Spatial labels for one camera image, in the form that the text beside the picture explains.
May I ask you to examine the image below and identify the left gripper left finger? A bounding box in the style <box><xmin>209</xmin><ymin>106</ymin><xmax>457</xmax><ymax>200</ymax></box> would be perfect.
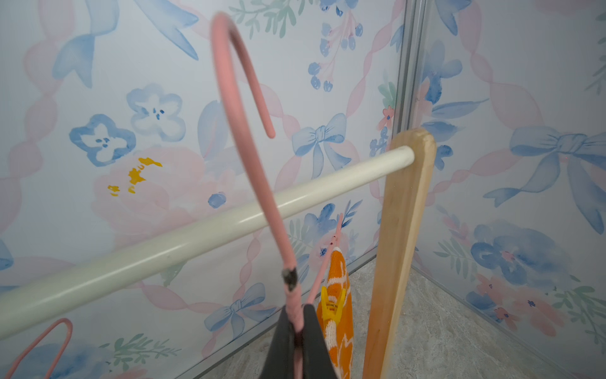
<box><xmin>259</xmin><ymin>307</ymin><xmax>295</xmax><ymax>379</ymax></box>

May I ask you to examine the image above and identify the yellow clothespin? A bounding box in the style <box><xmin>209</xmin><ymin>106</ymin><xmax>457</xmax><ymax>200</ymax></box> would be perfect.
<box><xmin>320</xmin><ymin>287</ymin><xmax>347</xmax><ymax>324</ymax></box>

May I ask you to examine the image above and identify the right aluminium corner post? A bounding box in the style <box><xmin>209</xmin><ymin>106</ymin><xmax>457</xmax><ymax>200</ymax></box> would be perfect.
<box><xmin>392</xmin><ymin>0</ymin><xmax>428</xmax><ymax>137</ymax></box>

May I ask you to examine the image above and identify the orange patterned towel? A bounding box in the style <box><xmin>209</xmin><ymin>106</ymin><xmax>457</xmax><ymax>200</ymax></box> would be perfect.
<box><xmin>317</xmin><ymin>248</ymin><xmax>354</xmax><ymax>378</ymax></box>

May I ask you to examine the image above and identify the pink hanger with blue towel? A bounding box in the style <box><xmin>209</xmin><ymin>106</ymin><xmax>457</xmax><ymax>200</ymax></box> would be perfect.
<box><xmin>3</xmin><ymin>316</ymin><xmax>74</xmax><ymax>379</ymax></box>

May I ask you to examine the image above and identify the wooden hanger rack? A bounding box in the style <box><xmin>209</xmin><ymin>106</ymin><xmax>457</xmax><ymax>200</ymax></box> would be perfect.
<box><xmin>1</xmin><ymin>129</ymin><xmax>437</xmax><ymax>378</ymax></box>

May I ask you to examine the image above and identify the pink hanger with orange towel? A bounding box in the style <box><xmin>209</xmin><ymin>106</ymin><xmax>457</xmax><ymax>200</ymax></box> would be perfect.
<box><xmin>209</xmin><ymin>11</ymin><xmax>346</xmax><ymax>379</ymax></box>

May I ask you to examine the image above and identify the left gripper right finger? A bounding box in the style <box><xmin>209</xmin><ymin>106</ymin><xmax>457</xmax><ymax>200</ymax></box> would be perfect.
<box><xmin>301</xmin><ymin>304</ymin><xmax>337</xmax><ymax>379</ymax></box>

